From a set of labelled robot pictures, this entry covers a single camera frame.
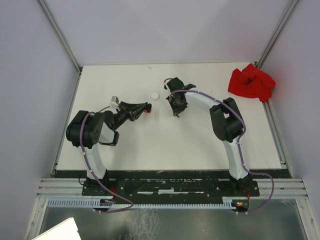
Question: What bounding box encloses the right aluminium frame post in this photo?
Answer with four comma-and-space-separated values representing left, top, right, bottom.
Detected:
255, 0, 301, 69

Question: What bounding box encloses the red cloth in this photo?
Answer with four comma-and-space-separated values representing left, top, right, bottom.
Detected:
228, 63, 276, 102

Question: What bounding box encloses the white cable duct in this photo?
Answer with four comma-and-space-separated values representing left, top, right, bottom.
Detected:
47, 197, 245, 210

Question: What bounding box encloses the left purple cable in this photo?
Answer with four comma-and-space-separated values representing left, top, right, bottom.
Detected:
79, 106, 135, 214

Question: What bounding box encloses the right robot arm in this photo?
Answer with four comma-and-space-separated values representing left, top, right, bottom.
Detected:
163, 77, 250, 196

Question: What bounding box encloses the aluminium front rail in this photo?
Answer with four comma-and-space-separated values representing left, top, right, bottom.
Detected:
36, 178, 308, 200

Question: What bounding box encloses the white paper sheet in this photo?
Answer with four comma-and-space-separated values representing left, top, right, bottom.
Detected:
34, 217, 81, 240

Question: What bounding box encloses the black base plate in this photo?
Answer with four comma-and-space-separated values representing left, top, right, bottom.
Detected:
81, 170, 261, 198

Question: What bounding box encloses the white earbud charging case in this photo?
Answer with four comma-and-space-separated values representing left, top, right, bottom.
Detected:
150, 92, 160, 101

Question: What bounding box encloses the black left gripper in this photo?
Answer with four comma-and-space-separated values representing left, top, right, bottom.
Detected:
112, 101, 147, 130

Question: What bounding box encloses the left aluminium frame post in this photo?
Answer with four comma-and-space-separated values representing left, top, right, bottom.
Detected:
36, 0, 82, 73

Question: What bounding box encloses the black earbud charging case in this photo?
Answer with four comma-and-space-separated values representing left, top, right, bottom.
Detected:
145, 103, 152, 113

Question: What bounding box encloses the aluminium frame post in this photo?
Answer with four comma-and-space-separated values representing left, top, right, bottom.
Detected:
36, 0, 82, 73
255, 0, 301, 69

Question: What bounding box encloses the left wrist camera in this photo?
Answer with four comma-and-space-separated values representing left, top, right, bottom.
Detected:
110, 96, 120, 109

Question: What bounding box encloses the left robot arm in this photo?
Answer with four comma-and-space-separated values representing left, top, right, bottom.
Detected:
66, 96, 152, 195

